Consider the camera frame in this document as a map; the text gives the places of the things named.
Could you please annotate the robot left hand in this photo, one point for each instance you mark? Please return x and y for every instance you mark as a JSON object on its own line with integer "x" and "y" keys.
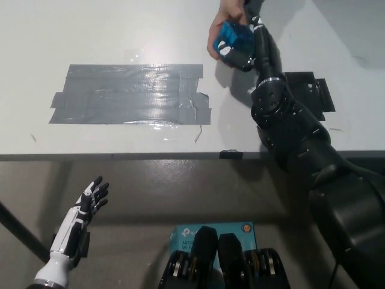
{"x": 75, "y": 219}

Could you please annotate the person's bare hand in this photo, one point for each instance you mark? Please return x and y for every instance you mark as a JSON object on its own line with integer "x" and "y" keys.
{"x": 216, "y": 27}

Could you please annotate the blue Rubik's cube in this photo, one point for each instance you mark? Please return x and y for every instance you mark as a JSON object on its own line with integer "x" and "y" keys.
{"x": 237, "y": 37}

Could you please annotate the black tape marked square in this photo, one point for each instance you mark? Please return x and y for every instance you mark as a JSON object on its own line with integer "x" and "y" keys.
{"x": 312, "y": 93}

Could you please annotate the black table leg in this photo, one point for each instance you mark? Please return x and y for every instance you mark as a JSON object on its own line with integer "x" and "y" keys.
{"x": 21, "y": 231}

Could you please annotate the teal tp-link router box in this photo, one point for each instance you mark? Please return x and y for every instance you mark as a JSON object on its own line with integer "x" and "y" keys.
{"x": 186, "y": 236}

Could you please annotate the small black tape piece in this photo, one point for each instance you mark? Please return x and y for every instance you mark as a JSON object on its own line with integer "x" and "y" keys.
{"x": 230, "y": 154}

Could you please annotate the grey duct tape patch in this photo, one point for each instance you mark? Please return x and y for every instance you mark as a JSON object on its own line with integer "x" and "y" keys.
{"x": 129, "y": 93}

